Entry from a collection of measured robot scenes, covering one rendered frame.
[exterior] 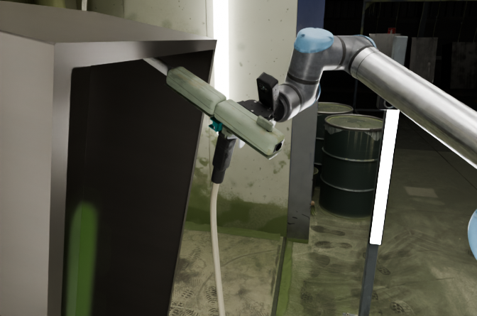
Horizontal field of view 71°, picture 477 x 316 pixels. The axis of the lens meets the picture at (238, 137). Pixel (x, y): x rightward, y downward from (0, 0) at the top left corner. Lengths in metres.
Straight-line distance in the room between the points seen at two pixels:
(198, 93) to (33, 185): 0.40
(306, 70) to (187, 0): 1.85
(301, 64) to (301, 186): 1.91
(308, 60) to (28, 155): 0.66
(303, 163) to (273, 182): 0.29
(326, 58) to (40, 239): 0.71
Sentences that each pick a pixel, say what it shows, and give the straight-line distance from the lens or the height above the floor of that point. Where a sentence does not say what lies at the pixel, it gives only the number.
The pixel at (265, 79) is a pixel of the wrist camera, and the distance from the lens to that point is 0.74.
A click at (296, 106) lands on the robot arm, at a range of 0.86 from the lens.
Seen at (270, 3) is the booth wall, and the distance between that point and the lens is 2.48.
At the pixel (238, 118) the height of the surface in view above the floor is 1.49.
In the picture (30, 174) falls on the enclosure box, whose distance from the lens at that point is 0.41.
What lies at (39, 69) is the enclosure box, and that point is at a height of 1.61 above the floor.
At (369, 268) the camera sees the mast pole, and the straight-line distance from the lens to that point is 2.06.
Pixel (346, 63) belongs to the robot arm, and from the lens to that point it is 0.94.
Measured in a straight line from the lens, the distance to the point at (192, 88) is 0.73.
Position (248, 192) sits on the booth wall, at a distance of 2.78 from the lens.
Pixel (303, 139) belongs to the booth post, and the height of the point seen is 0.90.
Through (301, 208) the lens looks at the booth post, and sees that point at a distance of 2.79.
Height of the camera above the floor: 1.64
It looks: 17 degrees down
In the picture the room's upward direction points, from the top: straight up
